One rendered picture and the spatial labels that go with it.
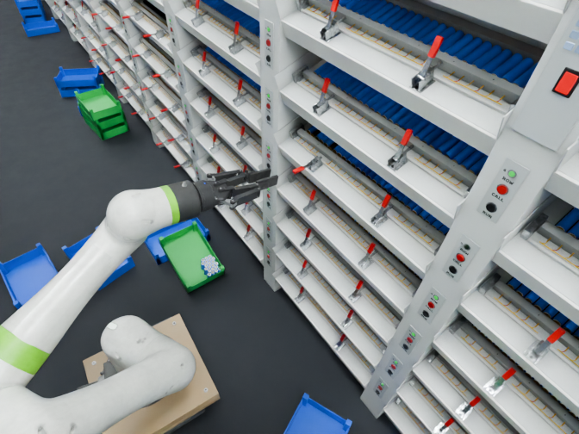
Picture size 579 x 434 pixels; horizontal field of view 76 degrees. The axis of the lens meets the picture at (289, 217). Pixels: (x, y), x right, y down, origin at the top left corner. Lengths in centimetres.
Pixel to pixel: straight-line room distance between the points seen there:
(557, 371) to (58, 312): 100
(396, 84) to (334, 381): 125
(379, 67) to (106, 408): 89
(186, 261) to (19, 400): 122
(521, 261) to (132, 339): 97
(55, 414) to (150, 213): 40
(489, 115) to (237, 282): 146
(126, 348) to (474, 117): 101
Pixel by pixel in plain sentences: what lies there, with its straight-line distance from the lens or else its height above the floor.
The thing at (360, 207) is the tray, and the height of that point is 88.
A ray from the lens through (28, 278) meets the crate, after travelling 225.
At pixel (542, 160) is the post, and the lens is 68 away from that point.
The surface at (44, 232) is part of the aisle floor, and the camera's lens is 244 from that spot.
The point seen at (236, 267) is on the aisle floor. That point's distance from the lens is 196.
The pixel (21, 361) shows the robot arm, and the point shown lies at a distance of 93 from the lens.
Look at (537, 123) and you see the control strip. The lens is 66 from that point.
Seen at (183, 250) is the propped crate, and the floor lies 6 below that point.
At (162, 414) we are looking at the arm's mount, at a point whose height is 33.
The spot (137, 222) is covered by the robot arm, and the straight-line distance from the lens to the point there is 84.
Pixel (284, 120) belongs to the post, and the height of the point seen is 96.
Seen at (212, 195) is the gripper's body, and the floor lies 97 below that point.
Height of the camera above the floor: 159
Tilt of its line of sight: 47 degrees down
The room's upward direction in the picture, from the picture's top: 3 degrees clockwise
